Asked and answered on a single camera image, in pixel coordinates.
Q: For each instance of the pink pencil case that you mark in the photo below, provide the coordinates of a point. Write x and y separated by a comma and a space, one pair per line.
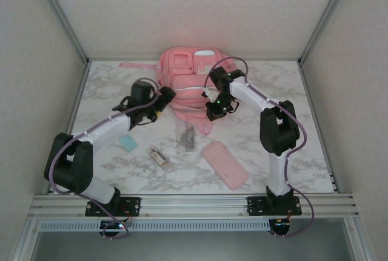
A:
224, 165

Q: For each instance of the aluminium mounting rail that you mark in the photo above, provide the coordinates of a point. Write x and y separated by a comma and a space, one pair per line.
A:
194, 206

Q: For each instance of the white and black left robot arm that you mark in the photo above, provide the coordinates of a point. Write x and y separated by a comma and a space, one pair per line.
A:
106, 127

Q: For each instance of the right controller board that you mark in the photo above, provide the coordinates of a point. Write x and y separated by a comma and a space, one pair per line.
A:
280, 227

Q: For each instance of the controller board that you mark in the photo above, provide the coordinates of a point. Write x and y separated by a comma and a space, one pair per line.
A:
110, 226
280, 227

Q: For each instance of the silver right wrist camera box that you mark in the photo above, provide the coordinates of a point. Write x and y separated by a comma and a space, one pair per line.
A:
209, 94

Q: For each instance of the aluminium frame post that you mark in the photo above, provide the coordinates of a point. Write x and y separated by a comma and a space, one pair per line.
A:
327, 18
22, 242
360, 242
60, 15

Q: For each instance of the aluminium table side rail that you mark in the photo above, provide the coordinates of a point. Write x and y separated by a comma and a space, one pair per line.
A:
305, 82
82, 82

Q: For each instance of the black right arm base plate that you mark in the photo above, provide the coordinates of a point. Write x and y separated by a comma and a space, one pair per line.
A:
257, 206

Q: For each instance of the aluminium lower frame post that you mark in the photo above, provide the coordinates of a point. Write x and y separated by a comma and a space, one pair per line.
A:
22, 242
360, 242

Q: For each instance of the left controller board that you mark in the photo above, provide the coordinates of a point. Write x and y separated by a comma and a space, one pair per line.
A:
110, 226

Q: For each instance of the light blue eraser pad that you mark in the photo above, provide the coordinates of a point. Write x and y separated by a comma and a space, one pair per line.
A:
128, 143

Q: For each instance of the grey lower panel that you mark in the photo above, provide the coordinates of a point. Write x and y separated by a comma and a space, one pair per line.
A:
194, 247

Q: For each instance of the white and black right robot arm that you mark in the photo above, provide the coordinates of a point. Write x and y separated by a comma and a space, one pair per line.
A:
280, 176

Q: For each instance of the ruler set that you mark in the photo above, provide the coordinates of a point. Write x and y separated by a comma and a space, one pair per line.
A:
186, 139

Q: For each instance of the pink student backpack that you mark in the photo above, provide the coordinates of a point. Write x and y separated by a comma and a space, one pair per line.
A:
188, 97

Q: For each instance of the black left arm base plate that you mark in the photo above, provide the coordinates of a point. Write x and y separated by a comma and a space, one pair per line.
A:
133, 204

